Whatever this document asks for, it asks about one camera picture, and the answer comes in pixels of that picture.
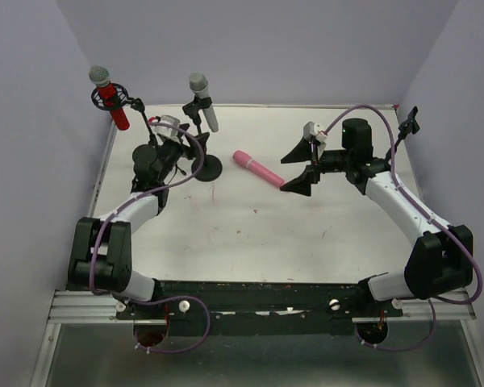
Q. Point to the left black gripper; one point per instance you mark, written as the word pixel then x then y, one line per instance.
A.
pixel 184 143

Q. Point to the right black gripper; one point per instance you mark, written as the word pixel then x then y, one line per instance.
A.
pixel 315 164

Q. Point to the black round-base stand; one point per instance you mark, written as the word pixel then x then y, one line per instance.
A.
pixel 408 127
pixel 206 168

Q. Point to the silver microphone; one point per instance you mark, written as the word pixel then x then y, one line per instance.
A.
pixel 200 87

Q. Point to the pink microphone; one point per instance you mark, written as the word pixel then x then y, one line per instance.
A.
pixel 245 161

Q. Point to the red glitter microphone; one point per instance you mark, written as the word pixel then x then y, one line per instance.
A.
pixel 105 96

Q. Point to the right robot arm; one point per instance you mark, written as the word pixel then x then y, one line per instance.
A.
pixel 438 263

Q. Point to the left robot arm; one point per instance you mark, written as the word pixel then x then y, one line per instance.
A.
pixel 100 258

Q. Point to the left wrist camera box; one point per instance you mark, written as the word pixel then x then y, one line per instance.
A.
pixel 169 123

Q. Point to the black mounting rail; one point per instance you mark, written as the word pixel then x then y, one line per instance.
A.
pixel 257 308

